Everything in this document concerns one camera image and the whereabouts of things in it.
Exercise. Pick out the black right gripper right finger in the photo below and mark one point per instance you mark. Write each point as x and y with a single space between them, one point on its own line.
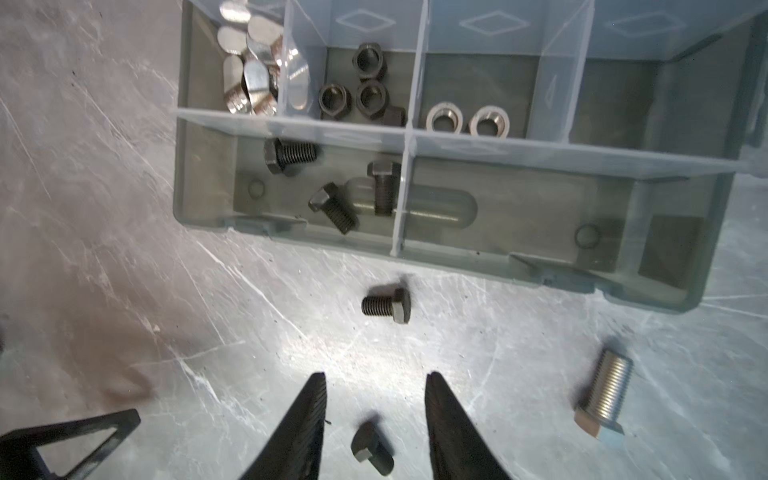
457 451

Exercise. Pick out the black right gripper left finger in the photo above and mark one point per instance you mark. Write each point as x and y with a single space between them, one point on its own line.
294 451

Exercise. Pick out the black bolt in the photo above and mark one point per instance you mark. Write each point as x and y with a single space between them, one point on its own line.
386 176
280 155
330 201
396 305
366 445

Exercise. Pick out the silver hex bolt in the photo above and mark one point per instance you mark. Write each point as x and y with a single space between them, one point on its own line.
598 415

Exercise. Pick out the silver hex nut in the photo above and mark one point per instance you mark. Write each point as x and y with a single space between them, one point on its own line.
490 120
445 117

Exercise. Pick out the grey plastic organizer box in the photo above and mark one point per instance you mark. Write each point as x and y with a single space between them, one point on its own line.
628 120

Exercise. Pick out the small black nut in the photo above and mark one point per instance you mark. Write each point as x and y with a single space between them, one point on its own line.
394 116

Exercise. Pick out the black hex nut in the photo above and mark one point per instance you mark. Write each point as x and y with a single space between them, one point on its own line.
369 62
372 99
334 101

